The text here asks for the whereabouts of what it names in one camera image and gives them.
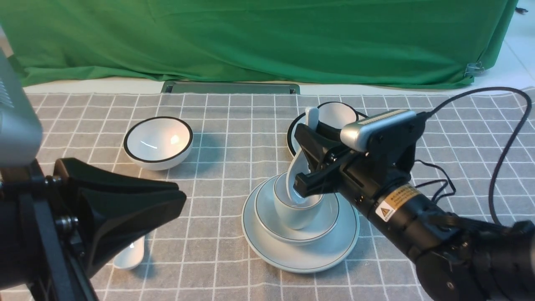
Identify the grey checked tablecloth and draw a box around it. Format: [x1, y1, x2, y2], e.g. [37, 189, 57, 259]
[28, 88, 535, 301]

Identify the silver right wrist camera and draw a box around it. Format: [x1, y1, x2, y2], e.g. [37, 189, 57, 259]
[340, 109, 428, 153]

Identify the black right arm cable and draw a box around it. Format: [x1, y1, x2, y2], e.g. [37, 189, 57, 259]
[412, 87, 533, 226]

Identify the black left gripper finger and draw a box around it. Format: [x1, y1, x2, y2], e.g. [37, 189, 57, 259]
[53, 158, 187, 277]

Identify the pale blue bowl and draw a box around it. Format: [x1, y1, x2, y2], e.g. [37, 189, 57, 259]
[253, 176, 340, 245]

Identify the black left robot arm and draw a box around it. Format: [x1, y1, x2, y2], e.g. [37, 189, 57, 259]
[0, 158, 187, 301]

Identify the large pale blue plate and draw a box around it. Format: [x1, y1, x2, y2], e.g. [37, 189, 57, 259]
[241, 176, 360, 273]

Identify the green backdrop cloth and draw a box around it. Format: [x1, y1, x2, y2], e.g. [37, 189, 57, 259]
[0, 0, 517, 89]

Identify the white spoon with label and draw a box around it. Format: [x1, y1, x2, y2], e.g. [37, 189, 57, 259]
[112, 236, 145, 270]

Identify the white cup with black rim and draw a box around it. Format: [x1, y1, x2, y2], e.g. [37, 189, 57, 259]
[318, 102, 359, 130]

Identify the white plate with black rim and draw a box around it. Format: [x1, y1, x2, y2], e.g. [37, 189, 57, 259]
[287, 111, 367, 156]

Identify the white bowl with black rim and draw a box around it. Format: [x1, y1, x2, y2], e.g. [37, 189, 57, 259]
[123, 116, 194, 171]

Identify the white ceramic spoon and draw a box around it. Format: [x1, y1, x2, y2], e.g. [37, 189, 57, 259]
[286, 107, 319, 208]

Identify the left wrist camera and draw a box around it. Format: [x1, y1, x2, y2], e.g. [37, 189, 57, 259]
[0, 51, 43, 168]

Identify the metal binder clip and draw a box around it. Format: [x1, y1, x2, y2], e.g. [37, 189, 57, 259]
[463, 61, 485, 77]

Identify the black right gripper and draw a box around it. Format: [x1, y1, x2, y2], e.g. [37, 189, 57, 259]
[294, 122, 417, 198]

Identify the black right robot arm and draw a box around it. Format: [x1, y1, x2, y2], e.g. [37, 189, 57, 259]
[294, 115, 535, 301]

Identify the pale blue cup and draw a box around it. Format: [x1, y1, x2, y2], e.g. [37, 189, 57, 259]
[273, 173, 324, 230]

